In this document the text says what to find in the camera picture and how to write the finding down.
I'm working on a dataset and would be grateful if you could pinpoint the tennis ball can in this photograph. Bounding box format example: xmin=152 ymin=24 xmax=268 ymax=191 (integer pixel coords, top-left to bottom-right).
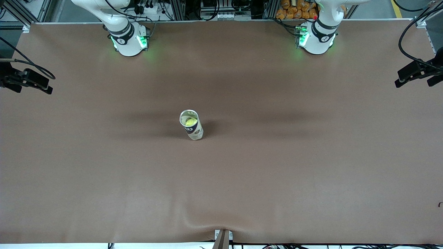
xmin=179 ymin=110 xmax=204 ymax=141

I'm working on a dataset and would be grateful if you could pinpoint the white power strip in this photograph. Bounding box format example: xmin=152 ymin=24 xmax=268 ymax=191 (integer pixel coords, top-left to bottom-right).
xmin=133 ymin=2 xmax=163 ymax=16

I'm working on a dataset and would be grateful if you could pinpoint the orange packaged goods pile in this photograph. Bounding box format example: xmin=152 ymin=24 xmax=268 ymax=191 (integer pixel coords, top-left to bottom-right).
xmin=276 ymin=0 xmax=320 ymax=20

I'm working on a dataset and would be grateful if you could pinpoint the brown table mat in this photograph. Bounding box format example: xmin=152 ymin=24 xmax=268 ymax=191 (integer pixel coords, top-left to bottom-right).
xmin=0 ymin=19 xmax=443 ymax=244

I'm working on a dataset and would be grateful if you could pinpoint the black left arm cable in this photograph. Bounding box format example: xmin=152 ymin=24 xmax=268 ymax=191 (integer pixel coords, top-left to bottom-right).
xmin=398 ymin=0 xmax=443 ymax=68

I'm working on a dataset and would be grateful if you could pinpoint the aluminium frame strut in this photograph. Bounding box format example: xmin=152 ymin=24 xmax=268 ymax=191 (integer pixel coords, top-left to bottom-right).
xmin=5 ymin=0 xmax=31 ymax=26
xmin=417 ymin=0 xmax=443 ymax=25

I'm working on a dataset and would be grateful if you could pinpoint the aluminium frame post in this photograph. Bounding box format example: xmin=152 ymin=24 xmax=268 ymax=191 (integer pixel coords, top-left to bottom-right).
xmin=264 ymin=0 xmax=279 ymax=19
xmin=169 ymin=0 xmax=186 ymax=20

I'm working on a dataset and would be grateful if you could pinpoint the table edge clamp bracket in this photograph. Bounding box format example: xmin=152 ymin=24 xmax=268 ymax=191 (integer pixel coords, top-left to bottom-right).
xmin=214 ymin=229 xmax=233 ymax=249

